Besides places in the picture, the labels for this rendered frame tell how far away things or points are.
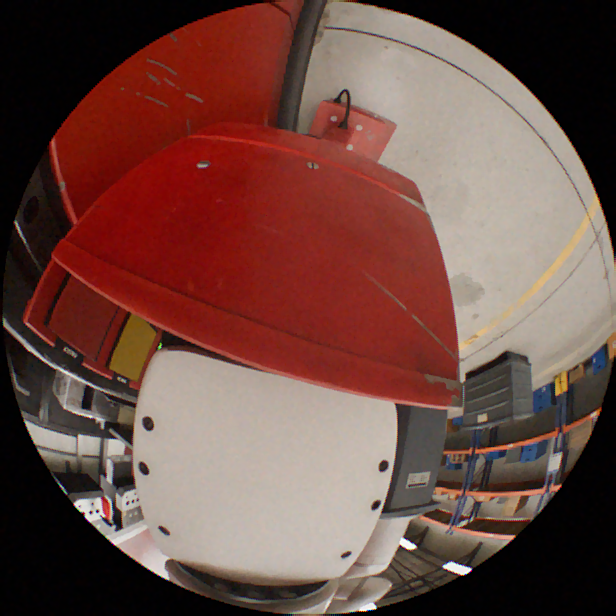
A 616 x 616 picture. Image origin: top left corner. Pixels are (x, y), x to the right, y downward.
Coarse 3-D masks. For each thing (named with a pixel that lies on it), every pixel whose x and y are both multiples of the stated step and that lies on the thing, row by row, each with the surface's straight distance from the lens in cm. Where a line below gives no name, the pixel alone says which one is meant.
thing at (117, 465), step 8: (112, 456) 62; (120, 456) 64; (128, 456) 67; (112, 464) 62; (120, 464) 64; (128, 464) 67; (112, 472) 63; (120, 472) 66; (128, 472) 69; (112, 480) 64; (120, 480) 67; (128, 480) 71
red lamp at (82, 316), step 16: (80, 288) 11; (64, 304) 11; (80, 304) 12; (96, 304) 12; (112, 304) 13; (64, 320) 11; (80, 320) 12; (96, 320) 13; (64, 336) 12; (80, 336) 12; (96, 336) 13; (96, 352) 14
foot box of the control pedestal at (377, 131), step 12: (324, 108) 71; (336, 108) 71; (360, 108) 81; (324, 120) 72; (360, 120) 70; (372, 120) 70; (384, 120) 82; (312, 132) 73; (324, 132) 72; (372, 132) 71; (384, 132) 82; (360, 144) 72; (372, 144) 72; (384, 144) 83; (372, 156) 84
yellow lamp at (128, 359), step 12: (132, 324) 16; (144, 324) 17; (132, 336) 16; (144, 336) 18; (120, 348) 15; (132, 348) 17; (144, 348) 18; (120, 360) 16; (132, 360) 17; (144, 360) 19; (120, 372) 16; (132, 372) 18
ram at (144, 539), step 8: (144, 520) 83; (120, 528) 74; (128, 528) 76; (136, 528) 81; (112, 536) 72; (120, 536) 75; (136, 536) 84; (144, 536) 89; (120, 544) 78; (128, 544) 82; (136, 544) 87; (144, 544) 93; (152, 544) 100; (128, 552) 85; (136, 552) 90; (144, 552) 96; (152, 552) 104; (160, 552) 113; (136, 560) 94; (144, 560) 100; (152, 560) 108; (160, 560) 118; (152, 568) 113; (160, 568) 123
